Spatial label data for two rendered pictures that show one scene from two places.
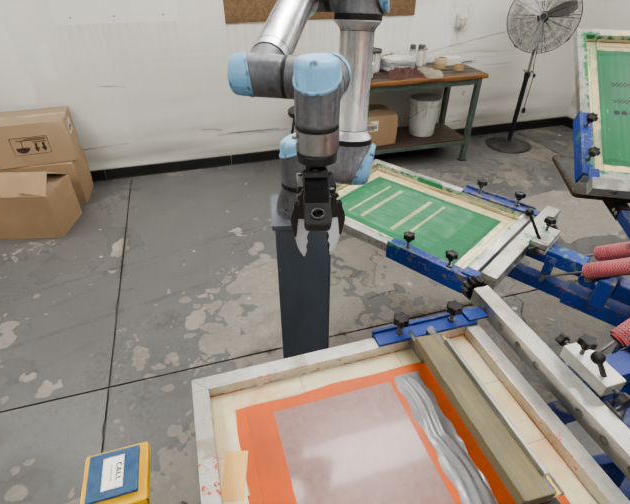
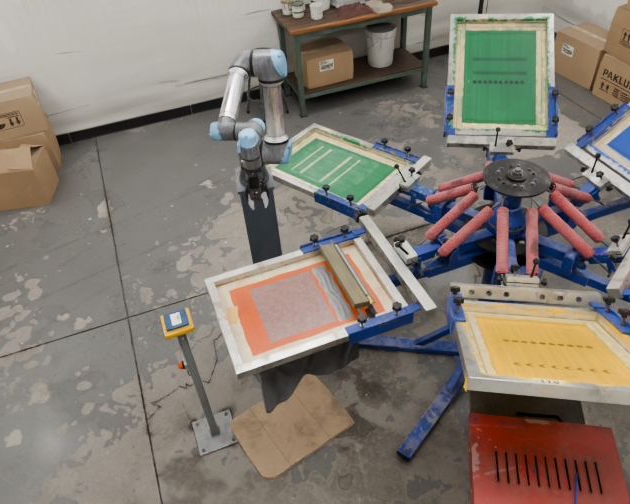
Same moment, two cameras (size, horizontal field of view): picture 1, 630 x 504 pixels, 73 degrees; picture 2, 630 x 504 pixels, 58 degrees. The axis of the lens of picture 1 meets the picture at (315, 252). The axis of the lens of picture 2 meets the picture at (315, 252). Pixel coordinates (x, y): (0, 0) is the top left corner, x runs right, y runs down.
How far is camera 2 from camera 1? 1.61 m
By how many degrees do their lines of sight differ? 7
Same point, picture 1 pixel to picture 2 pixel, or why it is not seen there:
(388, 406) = (307, 281)
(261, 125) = (217, 71)
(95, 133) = (56, 99)
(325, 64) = (250, 137)
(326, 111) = (253, 153)
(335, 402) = (280, 282)
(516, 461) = (355, 291)
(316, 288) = (269, 226)
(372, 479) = (296, 310)
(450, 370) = (334, 259)
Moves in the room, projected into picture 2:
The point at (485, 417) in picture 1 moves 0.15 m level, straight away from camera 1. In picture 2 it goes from (346, 277) to (362, 256)
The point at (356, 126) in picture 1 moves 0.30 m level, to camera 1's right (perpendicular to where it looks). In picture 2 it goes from (278, 134) to (342, 128)
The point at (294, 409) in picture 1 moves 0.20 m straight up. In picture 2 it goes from (259, 287) to (253, 256)
